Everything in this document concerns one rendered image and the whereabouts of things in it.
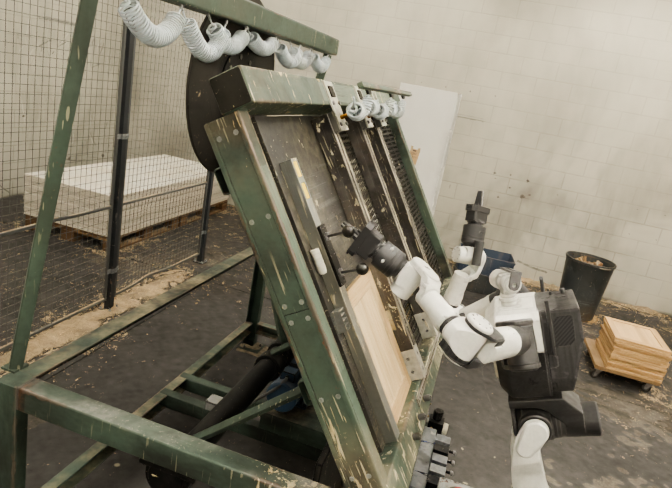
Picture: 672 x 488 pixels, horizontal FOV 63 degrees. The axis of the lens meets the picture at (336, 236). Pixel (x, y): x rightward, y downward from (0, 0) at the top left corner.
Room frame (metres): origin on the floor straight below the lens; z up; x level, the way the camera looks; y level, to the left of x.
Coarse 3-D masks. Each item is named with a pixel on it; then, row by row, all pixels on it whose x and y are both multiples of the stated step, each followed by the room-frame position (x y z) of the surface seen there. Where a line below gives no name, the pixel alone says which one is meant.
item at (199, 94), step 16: (256, 0) 2.60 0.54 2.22; (256, 32) 2.64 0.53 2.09; (192, 64) 2.14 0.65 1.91; (208, 64) 2.25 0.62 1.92; (224, 64) 2.38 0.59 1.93; (240, 64) 2.51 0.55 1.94; (256, 64) 2.68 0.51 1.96; (272, 64) 2.86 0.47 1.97; (192, 80) 2.15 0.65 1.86; (208, 80) 2.27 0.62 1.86; (192, 96) 2.16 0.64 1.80; (208, 96) 2.28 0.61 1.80; (192, 112) 2.18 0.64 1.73; (208, 112) 2.30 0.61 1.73; (192, 128) 2.19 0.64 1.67; (192, 144) 2.22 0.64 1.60; (208, 144) 2.33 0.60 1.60; (208, 160) 2.35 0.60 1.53
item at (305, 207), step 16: (288, 160) 1.66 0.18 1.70; (288, 176) 1.66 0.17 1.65; (304, 192) 1.65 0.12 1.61; (304, 208) 1.64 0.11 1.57; (304, 224) 1.64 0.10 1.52; (320, 224) 1.67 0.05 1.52; (320, 240) 1.62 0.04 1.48; (336, 288) 1.60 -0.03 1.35; (336, 304) 1.60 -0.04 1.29; (352, 320) 1.59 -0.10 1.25; (352, 336) 1.59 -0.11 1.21; (352, 352) 1.58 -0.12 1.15; (368, 352) 1.61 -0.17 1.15; (368, 368) 1.57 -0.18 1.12; (368, 384) 1.57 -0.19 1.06; (384, 400) 1.57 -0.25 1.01; (384, 416) 1.55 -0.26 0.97; (384, 432) 1.55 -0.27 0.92
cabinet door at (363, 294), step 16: (368, 272) 1.98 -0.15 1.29; (352, 288) 1.76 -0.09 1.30; (368, 288) 1.91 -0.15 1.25; (352, 304) 1.70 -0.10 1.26; (368, 304) 1.85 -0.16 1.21; (368, 320) 1.79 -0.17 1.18; (384, 320) 1.94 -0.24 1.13; (368, 336) 1.73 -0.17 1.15; (384, 336) 1.88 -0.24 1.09; (384, 352) 1.81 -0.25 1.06; (400, 352) 1.96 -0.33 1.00; (384, 368) 1.75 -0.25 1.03; (400, 368) 1.90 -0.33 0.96; (384, 384) 1.69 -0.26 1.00; (400, 384) 1.83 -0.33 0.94; (400, 400) 1.76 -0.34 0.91
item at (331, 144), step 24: (336, 96) 2.15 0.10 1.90; (312, 120) 2.09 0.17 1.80; (336, 120) 2.05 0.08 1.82; (336, 144) 2.06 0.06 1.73; (336, 168) 2.06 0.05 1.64; (360, 192) 2.09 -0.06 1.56; (360, 216) 2.03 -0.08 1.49; (384, 288) 1.99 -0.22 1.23; (408, 336) 1.96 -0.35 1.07; (408, 360) 1.96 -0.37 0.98
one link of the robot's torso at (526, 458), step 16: (512, 432) 1.80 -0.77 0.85; (528, 432) 1.64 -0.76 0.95; (544, 432) 1.63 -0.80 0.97; (512, 448) 1.70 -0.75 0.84; (528, 448) 1.64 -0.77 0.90; (512, 464) 1.66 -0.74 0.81; (528, 464) 1.65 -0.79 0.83; (512, 480) 1.68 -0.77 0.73; (528, 480) 1.67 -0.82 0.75; (544, 480) 1.66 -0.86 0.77
